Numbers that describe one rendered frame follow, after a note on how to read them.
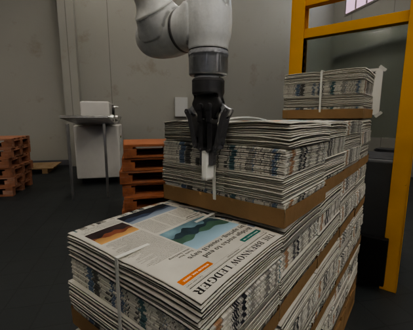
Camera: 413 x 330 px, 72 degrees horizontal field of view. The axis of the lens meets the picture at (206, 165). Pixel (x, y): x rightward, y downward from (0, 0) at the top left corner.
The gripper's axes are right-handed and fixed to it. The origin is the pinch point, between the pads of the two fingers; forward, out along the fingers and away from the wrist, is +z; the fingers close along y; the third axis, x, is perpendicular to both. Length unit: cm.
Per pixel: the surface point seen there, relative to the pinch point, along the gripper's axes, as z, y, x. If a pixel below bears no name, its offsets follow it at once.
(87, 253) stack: 15.4, 10.0, 26.2
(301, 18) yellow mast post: -77, 30, -142
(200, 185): 6.1, 4.0, -2.4
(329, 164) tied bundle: 3.0, -18.0, -40.7
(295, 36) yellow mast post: -66, 33, -143
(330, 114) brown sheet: -14, -5, -90
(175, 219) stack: 12.9, 4.7, 6.6
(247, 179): 2.6, -9.9, -1.9
